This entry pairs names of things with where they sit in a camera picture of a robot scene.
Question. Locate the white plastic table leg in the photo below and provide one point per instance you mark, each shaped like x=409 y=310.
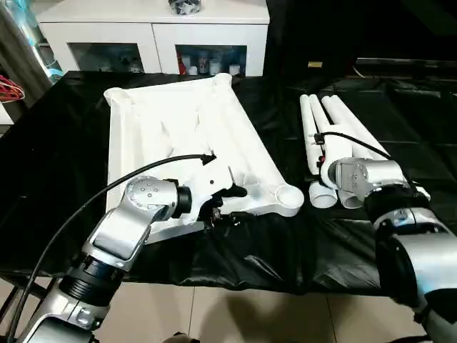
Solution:
x=351 y=121
x=307 y=114
x=320 y=114

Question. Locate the white plastic table top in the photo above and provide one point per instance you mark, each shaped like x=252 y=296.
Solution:
x=171 y=118

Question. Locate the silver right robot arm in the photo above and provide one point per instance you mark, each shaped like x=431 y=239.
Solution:
x=375 y=171

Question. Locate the yellow label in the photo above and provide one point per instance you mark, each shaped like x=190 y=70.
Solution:
x=314 y=64

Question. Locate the white jar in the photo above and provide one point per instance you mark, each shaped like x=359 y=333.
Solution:
x=233 y=69
x=193 y=70

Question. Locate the red bottle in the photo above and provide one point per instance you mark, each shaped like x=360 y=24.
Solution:
x=181 y=64

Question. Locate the black work surface mat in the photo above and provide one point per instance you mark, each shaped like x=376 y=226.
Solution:
x=53 y=160

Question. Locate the white glass door cabinet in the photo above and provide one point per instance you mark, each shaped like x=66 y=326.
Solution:
x=153 y=30

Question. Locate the dark patterned object on cabinet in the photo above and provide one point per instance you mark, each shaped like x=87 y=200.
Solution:
x=184 y=7

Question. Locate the red clothes hangers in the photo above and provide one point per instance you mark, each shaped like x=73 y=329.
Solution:
x=10 y=91

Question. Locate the grey curtain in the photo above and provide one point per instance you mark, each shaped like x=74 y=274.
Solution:
x=21 y=53

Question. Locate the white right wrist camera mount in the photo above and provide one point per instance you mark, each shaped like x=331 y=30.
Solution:
x=332 y=157

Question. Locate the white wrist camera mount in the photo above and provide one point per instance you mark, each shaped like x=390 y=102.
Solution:
x=210 y=182
x=332 y=157

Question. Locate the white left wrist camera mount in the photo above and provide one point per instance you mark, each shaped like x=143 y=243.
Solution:
x=210 y=182

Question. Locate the black metal frame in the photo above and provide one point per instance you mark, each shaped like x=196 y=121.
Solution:
x=403 y=63

